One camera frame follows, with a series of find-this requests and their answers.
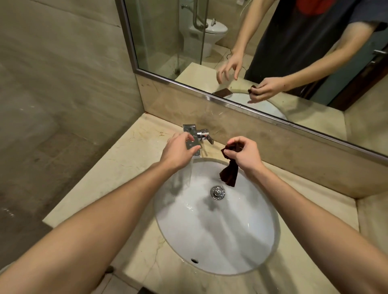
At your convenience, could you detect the person's left hand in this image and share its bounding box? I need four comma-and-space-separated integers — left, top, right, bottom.
159, 132, 202, 174

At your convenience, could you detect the person's right hand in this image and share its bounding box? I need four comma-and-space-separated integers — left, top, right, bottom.
226, 136, 266, 180

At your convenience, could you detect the chrome sink faucet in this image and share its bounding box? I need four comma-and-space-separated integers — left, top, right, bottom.
183, 124, 214, 158

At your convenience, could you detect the dark brown cloth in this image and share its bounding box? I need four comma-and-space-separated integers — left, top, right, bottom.
219, 144, 245, 188

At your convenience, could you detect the person's right forearm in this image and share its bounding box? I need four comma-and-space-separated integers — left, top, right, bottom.
242, 165, 388, 294

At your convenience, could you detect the person's left forearm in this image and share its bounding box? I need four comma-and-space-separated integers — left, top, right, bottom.
0, 160, 180, 294

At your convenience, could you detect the chrome sink drain stopper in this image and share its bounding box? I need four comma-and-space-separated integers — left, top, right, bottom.
210, 185, 226, 201

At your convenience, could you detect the white oval sink basin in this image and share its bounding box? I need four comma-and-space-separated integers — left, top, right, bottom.
153, 157, 281, 276

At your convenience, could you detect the metal framed wall mirror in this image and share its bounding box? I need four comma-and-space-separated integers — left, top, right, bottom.
115, 0, 388, 162

